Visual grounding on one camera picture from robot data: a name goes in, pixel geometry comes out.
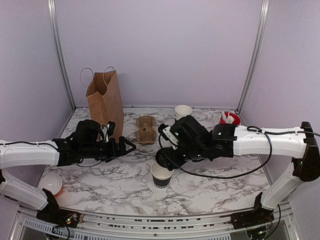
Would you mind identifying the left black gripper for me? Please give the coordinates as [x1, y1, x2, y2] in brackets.
[80, 135, 136, 163]

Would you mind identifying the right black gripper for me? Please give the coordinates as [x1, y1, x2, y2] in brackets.
[159, 143, 208, 172]

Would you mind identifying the black paper coffee cup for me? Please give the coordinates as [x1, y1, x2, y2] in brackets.
[150, 161, 174, 189]

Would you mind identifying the black plastic cup lid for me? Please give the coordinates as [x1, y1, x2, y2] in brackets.
[155, 147, 175, 171]

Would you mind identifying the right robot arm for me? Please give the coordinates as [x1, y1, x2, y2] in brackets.
[155, 115, 320, 229]

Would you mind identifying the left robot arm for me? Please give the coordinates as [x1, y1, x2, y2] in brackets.
[0, 119, 137, 228]

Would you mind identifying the brown cardboard cup carrier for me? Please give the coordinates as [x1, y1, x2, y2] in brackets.
[136, 115, 157, 145]

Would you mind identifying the stack of paper cups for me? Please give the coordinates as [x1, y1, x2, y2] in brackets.
[174, 104, 193, 121]

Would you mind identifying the red cylindrical container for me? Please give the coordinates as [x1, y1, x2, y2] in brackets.
[219, 111, 241, 126]

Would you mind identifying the brown paper bag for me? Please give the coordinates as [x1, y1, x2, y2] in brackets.
[80, 66, 124, 142]

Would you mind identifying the white and orange bowl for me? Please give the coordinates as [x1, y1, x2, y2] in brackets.
[38, 173, 63, 197]

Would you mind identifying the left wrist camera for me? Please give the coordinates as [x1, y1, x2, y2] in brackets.
[101, 121, 116, 142]

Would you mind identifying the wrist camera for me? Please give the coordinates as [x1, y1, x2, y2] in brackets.
[101, 121, 116, 142]
[158, 123, 178, 148]

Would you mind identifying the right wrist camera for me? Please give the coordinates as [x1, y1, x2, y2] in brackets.
[158, 123, 178, 148]

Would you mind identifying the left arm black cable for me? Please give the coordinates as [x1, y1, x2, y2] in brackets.
[4, 129, 106, 168]

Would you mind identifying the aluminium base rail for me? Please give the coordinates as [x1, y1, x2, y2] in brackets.
[8, 202, 301, 240]

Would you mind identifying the right aluminium frame post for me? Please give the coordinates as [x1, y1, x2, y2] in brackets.
[236, 0, 270, 113]

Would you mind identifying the aluminium frame post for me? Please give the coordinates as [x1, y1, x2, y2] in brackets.
[236, 0, 270, 113]
[47, 0, 77, 112]

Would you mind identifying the left aluminium frame post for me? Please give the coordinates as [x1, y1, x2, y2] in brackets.
[47, 0, 77, 112]

